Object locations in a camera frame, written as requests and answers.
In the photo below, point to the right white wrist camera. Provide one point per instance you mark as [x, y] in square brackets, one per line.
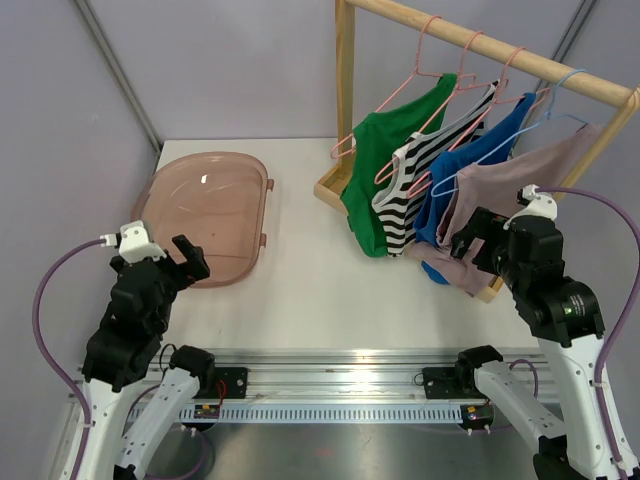
[534, 203]

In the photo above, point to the white slotted cable duct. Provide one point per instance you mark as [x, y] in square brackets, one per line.
[325, 414]

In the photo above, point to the striped black white tank top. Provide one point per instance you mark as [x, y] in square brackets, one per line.
[397, 206]

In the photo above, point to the wooden clothes rack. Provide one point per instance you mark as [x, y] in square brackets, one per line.
[348, 186]

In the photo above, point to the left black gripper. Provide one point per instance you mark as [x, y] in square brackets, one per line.
[193, 269]

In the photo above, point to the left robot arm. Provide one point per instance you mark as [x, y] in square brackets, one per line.
[119, 353]

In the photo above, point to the pink plastic basket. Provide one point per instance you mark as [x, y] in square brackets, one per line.
[217, 200]

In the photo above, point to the mauve tank top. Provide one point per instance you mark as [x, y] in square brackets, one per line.
[495, 188]

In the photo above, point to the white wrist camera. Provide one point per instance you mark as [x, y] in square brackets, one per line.
[534, 203]
[134, 243]

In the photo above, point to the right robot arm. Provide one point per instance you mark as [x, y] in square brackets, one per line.
[563, 315]

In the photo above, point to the pink wire hanger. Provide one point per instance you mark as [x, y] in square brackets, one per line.
[420, 70]
[505, 85]
[464, 82]

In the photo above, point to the aluminium mounting rail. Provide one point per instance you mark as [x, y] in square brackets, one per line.
[335, 376]

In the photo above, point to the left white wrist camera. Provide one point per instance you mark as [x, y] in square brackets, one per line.
[134, 243]

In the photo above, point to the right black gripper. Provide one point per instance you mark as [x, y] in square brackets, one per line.
[484, 224]

